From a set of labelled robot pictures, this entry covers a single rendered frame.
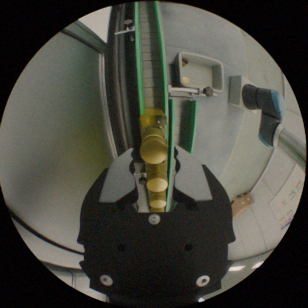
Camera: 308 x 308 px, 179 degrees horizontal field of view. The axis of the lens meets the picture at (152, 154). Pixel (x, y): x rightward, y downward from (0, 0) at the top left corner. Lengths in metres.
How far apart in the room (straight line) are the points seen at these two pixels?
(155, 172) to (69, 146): 0.14
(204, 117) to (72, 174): 0.59
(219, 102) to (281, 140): 0.39
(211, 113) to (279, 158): 3.40
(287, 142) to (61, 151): 0.61
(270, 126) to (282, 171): 3.31
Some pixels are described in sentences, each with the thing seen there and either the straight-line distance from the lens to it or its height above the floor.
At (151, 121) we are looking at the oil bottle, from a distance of 0.18.
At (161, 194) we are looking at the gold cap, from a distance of 0.20.
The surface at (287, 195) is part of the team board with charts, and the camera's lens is 3.86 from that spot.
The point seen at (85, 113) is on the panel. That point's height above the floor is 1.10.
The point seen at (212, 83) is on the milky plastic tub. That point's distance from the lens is 0.59.
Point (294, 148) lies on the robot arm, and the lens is 0.48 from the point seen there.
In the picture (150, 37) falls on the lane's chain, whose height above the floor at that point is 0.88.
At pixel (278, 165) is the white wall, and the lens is 3.84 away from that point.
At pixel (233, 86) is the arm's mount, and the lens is 0.68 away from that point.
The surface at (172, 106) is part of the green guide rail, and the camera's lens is 0.30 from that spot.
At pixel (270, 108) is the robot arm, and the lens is 0.54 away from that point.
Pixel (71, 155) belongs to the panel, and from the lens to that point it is 0.17.
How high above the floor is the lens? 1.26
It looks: 58 degrees down
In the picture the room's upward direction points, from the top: 179 degrees counter-clockwise
